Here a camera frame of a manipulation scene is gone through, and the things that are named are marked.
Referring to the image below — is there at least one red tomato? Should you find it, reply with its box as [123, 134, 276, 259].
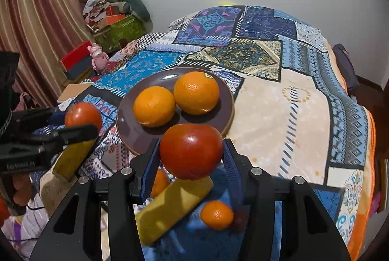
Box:
[65, 102, 102, 131]
[159, 123, 223, 180]

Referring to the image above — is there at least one large orange with green stem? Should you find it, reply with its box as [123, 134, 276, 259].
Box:
[133, 86, 176, 127]

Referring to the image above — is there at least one large orange with sticker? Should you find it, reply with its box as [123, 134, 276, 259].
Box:
[173, 71, 220, 115]

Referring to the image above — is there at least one left human hand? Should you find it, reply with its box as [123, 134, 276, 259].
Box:
[1, 173, 32, 216]

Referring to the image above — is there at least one tan cardboard box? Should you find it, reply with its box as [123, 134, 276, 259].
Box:
[57, 83, 93, 104]

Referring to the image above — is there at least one dark cherry fruit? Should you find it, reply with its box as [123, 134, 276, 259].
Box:
[230, 208, 248, 233]

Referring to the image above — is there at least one dark purple round plate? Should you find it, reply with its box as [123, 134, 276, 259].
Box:
[116, 67, 235, 155]

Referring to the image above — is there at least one red and black box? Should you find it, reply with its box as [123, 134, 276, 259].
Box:
[59, 41, 92, 81]

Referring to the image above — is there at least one yellow green corn piece long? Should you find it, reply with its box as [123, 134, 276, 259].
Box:
[135, 177, 214, 246]

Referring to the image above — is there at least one pink rabbit toy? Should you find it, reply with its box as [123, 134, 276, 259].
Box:
[88, 43, 109, 73]

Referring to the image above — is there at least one small mandarin orange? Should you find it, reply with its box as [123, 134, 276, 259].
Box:
[200, 200, 234, 231]

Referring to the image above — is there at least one striped brown curtain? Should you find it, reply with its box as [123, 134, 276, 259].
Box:
[1, 0, 92, 106]

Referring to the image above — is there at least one green storage box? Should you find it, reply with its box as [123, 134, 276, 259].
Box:
[94, 15, 146, 53]

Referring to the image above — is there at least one pile of clothes and toys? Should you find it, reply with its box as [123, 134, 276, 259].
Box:
[82, 0, 151, 33]

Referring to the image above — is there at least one blue patchwork bed blanket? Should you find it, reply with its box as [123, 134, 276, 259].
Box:
[30, 5, 378, 261]

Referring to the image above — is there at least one dark blue pillow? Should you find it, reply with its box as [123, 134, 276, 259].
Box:
[332, 44, 359, 91]

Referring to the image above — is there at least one yellow round object behind bed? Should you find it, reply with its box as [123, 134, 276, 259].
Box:
[219, 1, 236, 6]

